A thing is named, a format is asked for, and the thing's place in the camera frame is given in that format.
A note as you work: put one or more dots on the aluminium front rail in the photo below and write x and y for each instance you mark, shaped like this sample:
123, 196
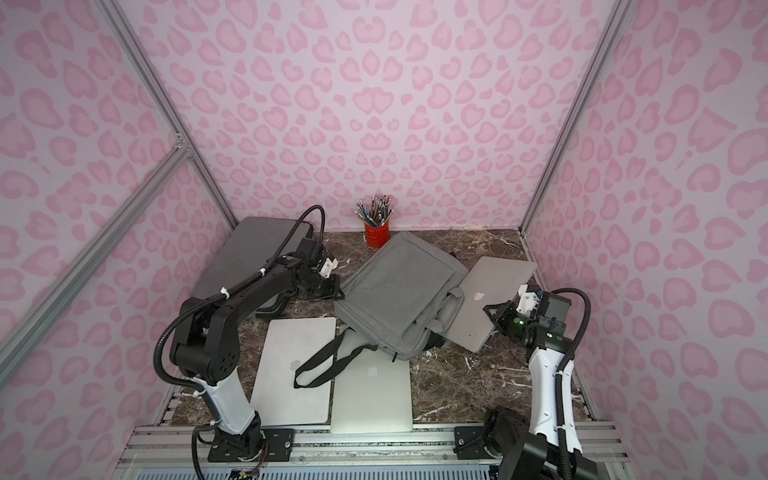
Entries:
426, 452

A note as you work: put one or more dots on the bundle of pencils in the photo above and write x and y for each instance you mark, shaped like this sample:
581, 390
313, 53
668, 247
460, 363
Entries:
376, 212

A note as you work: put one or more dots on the silver apple laptop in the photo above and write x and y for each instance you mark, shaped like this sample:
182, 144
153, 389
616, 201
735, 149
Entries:
372, 395
491, 281
289, 343

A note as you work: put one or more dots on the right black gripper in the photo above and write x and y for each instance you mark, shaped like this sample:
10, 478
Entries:
504, 312

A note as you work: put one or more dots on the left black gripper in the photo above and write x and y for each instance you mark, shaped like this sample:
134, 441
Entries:
321, 285

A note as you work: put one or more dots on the grey laptop bag with strap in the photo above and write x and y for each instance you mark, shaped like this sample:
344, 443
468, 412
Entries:
401, 302

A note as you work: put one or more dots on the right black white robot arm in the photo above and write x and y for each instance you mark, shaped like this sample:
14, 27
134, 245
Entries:
545, 445

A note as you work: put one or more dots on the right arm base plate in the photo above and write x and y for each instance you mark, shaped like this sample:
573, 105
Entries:
469, 443

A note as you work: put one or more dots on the red pencil cup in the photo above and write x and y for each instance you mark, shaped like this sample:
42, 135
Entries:
377, 236

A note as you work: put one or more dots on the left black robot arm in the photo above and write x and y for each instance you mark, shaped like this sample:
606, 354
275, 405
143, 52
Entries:
200, 348

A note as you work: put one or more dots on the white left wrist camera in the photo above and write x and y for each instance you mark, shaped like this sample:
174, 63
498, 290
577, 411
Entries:
328, 267

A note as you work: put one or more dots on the grey laptop sleeve top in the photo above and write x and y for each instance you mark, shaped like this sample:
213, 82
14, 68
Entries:
248, 249

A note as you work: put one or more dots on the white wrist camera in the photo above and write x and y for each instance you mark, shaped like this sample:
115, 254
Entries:
328, 267
529, 297

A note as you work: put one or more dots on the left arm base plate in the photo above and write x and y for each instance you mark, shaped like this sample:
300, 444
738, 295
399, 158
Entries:
270, 445

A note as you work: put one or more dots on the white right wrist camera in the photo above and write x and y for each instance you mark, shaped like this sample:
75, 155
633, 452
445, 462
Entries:
529, 297

